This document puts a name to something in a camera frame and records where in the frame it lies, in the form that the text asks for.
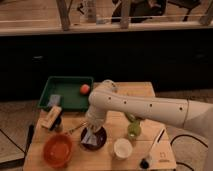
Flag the wooden block brush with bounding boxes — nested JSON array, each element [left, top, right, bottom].
[[41, 106, 62, 130]]

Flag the wooden post middle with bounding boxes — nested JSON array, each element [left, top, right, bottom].
[[120, 0, 131, 29]]

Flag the black white dish brush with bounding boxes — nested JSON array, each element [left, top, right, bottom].
[[139, 128, 165, 169]]

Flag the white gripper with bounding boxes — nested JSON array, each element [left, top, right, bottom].
[[86, 111, 106, 133]]

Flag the wooden post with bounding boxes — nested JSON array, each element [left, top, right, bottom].
[[120, 0, 131, 29], [56, 0, 72, 31]]

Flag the black office chair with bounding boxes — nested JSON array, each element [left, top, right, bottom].
[[111, 0, 168, 24]]

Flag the grey blue towel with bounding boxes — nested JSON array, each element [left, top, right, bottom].
[[81, 129, 97, 145]]

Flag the purple bowl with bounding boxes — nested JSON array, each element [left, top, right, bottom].
[[83, 128, 107, 151]]

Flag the blue sponge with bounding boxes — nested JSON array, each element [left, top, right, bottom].
[[47, 94, 61, 107]]

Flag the green pepper toy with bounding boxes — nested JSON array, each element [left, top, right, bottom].
[[124, 113, 137, 122]]

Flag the green plastic tray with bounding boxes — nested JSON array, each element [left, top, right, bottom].
[[38, 76, 94, 112]]

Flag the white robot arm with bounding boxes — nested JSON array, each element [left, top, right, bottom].
[[86, 80, 213, 171]]

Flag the metal spoon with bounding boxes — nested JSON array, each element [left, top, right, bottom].
[[65, 122, 87, 135]]

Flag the orange ball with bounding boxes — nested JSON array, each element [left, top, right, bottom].
[[80, 84, 90, 95]]

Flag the orange bowl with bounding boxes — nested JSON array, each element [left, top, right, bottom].
[[42, 134, 73, 168]]

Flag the wooden post left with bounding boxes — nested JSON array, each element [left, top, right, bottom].
[[56, 0, 72, 31]]

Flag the black cable on floor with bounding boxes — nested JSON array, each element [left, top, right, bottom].
[[170, 133, 209, 171]]

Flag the white cup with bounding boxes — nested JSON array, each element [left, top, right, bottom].
[[113, 138, 133, 160]]

